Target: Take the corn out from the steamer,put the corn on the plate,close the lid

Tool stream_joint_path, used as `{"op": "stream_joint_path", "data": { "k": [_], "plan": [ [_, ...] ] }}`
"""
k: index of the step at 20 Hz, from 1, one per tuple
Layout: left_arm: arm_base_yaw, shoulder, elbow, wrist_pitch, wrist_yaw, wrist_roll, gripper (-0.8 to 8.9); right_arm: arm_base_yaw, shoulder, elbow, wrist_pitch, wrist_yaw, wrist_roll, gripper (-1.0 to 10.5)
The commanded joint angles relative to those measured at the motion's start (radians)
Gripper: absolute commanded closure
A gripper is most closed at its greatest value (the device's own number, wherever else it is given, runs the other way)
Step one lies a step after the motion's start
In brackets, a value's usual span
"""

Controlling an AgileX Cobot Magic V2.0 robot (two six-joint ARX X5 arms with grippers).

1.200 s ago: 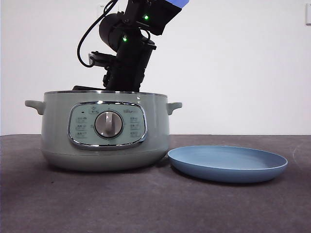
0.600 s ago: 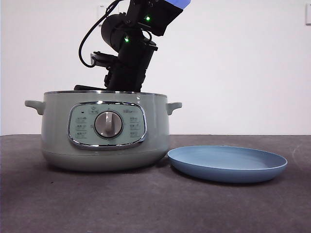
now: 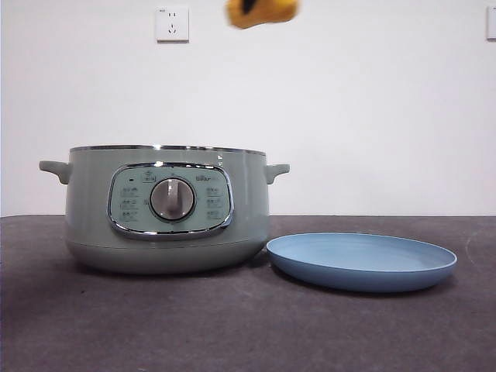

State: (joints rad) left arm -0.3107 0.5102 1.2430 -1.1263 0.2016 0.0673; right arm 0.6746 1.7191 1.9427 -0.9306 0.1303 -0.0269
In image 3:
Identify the yellow corn cob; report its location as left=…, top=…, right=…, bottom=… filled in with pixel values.
left=226, top=0, right=301, bottom=30

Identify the pale green electric steamer pot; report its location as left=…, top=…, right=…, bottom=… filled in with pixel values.
left=38, top=145, right=291, bottom=276

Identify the blue round plate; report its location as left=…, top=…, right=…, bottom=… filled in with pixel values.
left=266, top=232, right=458, bottom=293

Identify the white wall power socket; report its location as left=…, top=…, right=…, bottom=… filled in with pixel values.
left=156, top=6, right=190, bottom=43

